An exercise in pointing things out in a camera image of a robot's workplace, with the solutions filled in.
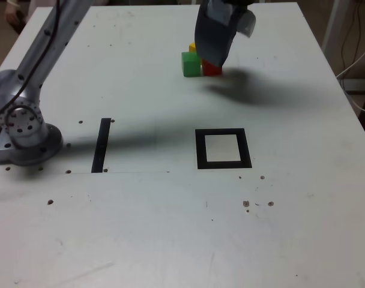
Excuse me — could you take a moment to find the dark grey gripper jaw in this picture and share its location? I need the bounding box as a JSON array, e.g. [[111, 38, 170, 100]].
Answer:
[[194, 0, 246, 68]]

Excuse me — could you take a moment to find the person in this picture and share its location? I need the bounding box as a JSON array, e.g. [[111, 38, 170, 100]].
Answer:
[[4, 0, 29, 34]]

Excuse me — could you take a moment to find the white metal post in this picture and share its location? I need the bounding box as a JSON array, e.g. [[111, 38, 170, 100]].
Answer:
[[321, 0, 347, 53]]

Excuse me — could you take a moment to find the black tape strip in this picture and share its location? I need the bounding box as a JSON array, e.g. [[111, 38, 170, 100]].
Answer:
[[91, 118, 112, 174]]

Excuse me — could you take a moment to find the thin black cable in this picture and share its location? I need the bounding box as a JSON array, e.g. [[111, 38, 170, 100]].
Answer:
[[340, 0, 365, 73]]

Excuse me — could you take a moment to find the red cube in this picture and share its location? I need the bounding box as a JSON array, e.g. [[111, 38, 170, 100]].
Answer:
[[201, 58, 223, 77]]

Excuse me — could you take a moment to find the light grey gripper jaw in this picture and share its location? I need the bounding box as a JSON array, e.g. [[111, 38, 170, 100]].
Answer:
[[235, 10, 257, 39]]

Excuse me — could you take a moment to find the black tape square outline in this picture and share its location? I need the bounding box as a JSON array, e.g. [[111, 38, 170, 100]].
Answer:
[[195, 128, 253, 170]]

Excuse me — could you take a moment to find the white cable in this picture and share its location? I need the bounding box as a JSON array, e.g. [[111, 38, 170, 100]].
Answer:
[[337, 41, 365, 114]]

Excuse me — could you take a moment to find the green cube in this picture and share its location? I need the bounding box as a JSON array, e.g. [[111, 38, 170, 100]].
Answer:
[[181, 51, 202, 77]]

